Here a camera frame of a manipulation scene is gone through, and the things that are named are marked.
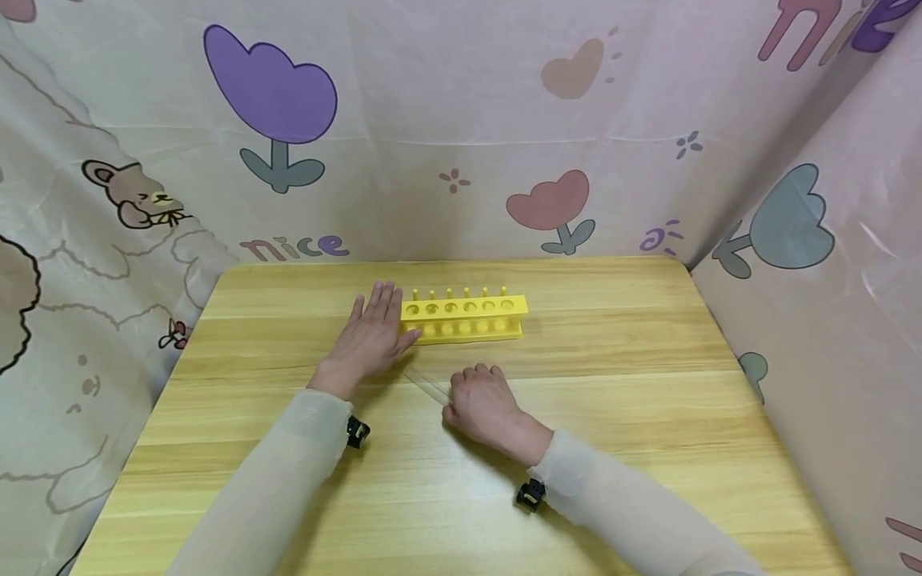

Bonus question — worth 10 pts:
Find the person's right hand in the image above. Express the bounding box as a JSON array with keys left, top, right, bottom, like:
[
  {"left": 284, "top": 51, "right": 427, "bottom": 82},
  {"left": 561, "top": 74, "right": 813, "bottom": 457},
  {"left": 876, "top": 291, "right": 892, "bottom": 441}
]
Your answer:
[{"left": 442, "top": 363, "right": 555, "bottom": 468}]

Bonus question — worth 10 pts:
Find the person's left hand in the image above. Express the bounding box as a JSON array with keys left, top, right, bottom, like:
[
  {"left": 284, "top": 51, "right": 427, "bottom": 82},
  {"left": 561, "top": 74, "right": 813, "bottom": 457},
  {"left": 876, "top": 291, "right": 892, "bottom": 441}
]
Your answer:
[{"left": 308, "top": 281, "right": 423, "bottom": 402}]

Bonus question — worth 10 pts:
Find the clear glass test tube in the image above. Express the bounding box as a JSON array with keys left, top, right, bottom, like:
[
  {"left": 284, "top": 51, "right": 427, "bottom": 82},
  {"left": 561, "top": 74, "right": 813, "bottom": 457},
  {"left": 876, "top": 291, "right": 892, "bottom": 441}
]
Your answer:
[{"left": 403, "top": 369, "right": 454, "bottom": 406}]

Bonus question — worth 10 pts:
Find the person's right forearm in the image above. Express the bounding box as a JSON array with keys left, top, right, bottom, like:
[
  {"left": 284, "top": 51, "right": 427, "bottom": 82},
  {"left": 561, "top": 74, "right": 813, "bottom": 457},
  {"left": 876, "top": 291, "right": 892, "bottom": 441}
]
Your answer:
[{"left": 528, "top": 429, "right": 766, "bottom": 576}]

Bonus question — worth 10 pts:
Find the person's left forearm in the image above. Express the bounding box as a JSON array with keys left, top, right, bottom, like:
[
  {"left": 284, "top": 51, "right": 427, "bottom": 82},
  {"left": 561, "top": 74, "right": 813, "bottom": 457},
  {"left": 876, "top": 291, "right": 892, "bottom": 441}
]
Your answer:
[{"left": 164, "top": 389, "right": 355, "bottom": 576}]

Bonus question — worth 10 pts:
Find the yellow test tube rack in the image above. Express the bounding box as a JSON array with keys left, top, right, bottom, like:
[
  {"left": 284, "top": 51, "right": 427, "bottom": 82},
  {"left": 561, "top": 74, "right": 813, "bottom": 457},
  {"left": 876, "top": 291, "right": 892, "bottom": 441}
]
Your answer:
[{"left": 399, "top": 286, "right": 529, "bottom": 346}]

